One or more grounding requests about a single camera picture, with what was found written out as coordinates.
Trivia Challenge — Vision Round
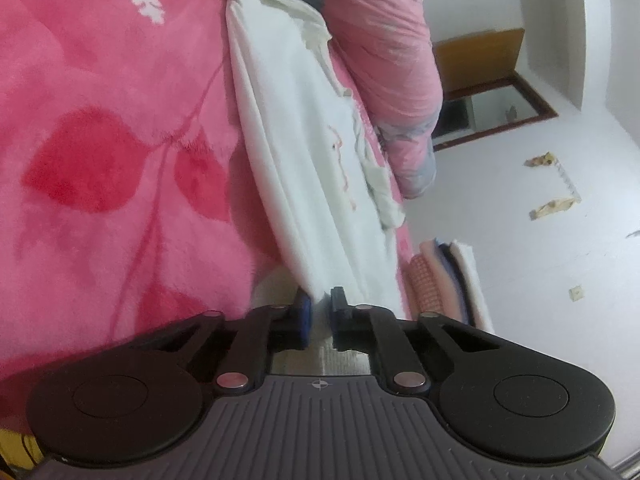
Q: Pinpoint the long yellowish hanging rag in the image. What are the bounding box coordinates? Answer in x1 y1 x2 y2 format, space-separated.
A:
530 197 576 220

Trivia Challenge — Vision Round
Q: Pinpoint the wall hook rack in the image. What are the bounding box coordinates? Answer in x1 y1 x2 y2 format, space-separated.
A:
552 157 578 201

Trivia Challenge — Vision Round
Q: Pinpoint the wooden door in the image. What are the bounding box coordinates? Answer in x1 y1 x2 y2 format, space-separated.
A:
432 28 526 93

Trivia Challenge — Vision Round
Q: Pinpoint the stack of folded clothes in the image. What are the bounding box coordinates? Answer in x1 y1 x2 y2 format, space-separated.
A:
407 239 496 333

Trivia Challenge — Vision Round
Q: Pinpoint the pink grey quilt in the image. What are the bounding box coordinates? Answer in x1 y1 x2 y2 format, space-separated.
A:
315 0 445 200

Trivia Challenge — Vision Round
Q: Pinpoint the dark brown door frame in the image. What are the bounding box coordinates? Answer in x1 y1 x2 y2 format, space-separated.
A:
432 71 558 152

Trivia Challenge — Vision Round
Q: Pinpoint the pink floral blanket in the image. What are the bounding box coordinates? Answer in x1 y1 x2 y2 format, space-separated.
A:
0 0 416 401

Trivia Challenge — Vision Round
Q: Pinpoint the white garment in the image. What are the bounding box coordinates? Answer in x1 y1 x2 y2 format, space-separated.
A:
222 0 407 376

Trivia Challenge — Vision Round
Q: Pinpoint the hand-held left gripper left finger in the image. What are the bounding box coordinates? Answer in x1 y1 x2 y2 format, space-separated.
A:
127 287 314 395

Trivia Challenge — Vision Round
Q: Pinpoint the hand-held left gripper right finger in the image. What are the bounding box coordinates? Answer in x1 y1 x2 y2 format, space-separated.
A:
330 286 501 395

